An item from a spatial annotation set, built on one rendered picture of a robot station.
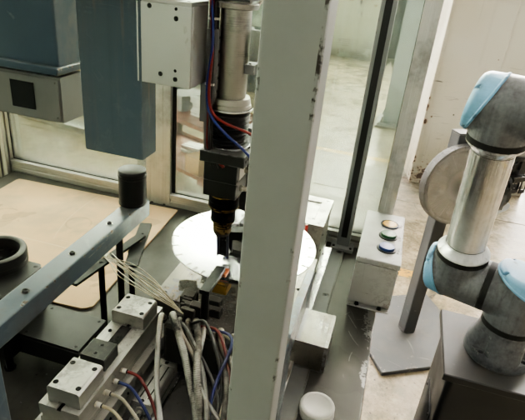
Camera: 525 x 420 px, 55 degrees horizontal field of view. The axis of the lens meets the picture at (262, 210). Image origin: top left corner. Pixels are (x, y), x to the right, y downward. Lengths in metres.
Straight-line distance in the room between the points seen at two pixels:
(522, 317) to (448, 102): 3.00
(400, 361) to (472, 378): 1.12
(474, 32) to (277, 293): 3.73
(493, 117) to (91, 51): 0.71
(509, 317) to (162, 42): 0.91
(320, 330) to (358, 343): 0.14
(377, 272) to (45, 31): 0.90
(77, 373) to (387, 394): 1.53
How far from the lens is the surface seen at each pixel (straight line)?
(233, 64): 0.83
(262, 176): 0.34
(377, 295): 1.33
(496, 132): 1.04
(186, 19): 0.78
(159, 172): 1.71
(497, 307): 1.24
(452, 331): 1.38
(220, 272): 1.00
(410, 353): 2.42
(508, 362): 1.30
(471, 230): 1.16
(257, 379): 0.44
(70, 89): 1.02
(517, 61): 4.17
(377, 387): 2.25
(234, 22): 0.82
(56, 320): 1.15
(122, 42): 0.83
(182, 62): 0.79
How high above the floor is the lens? 1.55
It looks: 27 degrees down
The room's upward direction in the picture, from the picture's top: 6 degrees clockwise
